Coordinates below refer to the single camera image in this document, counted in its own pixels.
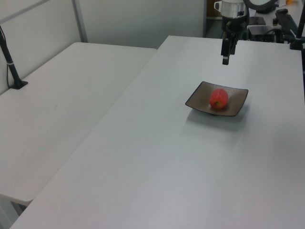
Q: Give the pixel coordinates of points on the white side table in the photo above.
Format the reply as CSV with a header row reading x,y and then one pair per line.
x,y
59,107

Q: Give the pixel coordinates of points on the red apple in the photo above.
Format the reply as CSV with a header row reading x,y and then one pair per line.
x,y
218,98

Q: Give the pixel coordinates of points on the black equipment box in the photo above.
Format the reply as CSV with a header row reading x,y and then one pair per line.
x,y
261,32

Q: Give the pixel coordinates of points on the grey partition frame post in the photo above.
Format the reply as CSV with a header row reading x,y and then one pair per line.
x,y
79,21

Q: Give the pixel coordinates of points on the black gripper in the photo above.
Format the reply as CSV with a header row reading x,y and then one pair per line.
x,y
236,25

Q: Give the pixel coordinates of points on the black table clamp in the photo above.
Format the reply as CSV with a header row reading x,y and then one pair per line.
x,y
298,35

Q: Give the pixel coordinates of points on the flat black device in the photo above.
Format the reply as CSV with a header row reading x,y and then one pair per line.
x,y
258,21

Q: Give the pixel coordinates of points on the black round rimmed object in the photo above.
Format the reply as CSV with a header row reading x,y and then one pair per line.
x,y
261,9

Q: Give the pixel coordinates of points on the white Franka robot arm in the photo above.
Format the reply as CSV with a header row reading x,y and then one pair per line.
x,y
232,8

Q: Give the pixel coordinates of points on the square brown ceramic plate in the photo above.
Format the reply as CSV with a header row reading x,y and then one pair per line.
x,y
202,102

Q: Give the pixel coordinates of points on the black camera stand pole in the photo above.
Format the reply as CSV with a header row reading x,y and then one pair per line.
x,y
10,64

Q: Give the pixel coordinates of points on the light wooden cabinet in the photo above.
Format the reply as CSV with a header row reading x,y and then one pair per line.
x,y
213,8

